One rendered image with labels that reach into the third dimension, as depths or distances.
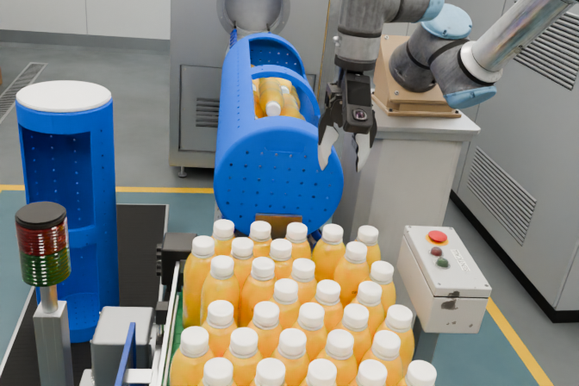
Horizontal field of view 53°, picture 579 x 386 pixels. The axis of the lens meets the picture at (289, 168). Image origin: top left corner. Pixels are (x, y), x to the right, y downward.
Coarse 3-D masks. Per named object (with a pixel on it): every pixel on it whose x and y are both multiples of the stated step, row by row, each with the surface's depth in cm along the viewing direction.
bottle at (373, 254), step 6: (354, 240) 115; (360, 240) 113; (366, 246) 113; (372, 246) 113; (378, 246) 114; (372, 252) 113; (378, 252) 114; (366, 258) 112; (372, 258) 113; (378, 258) 114
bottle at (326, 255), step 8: (320, 240) 114; (320, 248) 112; (328, 248) 112; (336, 248) 112; (344, 248) 113; (312, 256) 115; (320, 256) 112; (328, 256) 112; (336, 256) 112; (320, 264) 113; (328, 264) 112; (336, 264) 112; (320, 272) 113; (328, 272) 113; (320, 280) 114
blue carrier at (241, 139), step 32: (224, 64) 194; (256, 64) 201; (288, 64) 202; (224, 96) 158; (224, 128) 135; (256, 128) 121; (288, 128) 120; (224, 160) 122; (256, 160) 122; (288, 160) 123; (224, 192) 125; (256, 192) 127; (288, 192) 126; (320, 192) 127; (320, 224) 131
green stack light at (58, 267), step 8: (64, 248) 78; (24, 256) 76; (32, 256) 76; (40, 256) 76; (48, 256) 76; (56, 256) 77; (64, 256) 78; (24, 264) 77; (32, 264) 76; (40, 264) 76; (48, 264) 77; (56, 264) 77; (64, 264) 78; (24, 272) 77; (32, 272) 77; (40, 272) 77; (48, 272) 77; (56, 272) 78; (64, 272) 79; (24, 280) 78; (32, 280) 77; (40, 280) 77; (48, 280) 78; (56, 280) 78
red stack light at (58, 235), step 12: (24, 228) 74; (48, 228) 75; (60, 228) 76; (24, 240) 75; (36, 240) 75; (48, 240) 75; (60, 240) 77; (24, 252) 76; (36, 252) 75; (48, 252) 76
